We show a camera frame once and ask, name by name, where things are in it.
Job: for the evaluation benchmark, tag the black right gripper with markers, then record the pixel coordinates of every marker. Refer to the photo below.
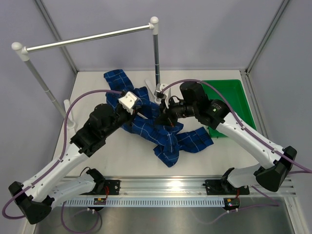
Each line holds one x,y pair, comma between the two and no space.
166,117

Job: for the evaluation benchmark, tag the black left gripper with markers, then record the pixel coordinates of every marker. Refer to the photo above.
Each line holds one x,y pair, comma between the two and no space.
130,117

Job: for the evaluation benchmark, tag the blue plaid shirt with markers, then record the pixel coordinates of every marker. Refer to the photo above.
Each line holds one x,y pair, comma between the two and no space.
169,140

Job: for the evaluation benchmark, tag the white hanger with metal hook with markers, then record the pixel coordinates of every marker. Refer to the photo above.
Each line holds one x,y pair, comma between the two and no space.
137,112

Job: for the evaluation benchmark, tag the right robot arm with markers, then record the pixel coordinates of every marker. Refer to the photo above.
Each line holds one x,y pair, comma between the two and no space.
274,161

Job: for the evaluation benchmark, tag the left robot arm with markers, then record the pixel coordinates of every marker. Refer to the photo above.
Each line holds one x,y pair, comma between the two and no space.
39,195

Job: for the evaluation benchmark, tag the silver clothes rack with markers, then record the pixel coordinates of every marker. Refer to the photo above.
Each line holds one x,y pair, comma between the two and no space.
23,53

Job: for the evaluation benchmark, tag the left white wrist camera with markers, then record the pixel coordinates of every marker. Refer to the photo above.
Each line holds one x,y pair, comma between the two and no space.
128,103

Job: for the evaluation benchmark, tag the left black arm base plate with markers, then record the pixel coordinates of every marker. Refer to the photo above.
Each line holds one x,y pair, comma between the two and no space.
112,186

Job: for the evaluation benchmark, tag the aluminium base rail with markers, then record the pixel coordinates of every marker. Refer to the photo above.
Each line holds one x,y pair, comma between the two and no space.
184,186

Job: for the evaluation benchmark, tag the white slotted cable duct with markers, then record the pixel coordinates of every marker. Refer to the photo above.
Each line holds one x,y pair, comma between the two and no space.
146,202

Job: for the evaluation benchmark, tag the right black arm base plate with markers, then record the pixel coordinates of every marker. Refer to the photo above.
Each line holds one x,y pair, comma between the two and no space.
218,187

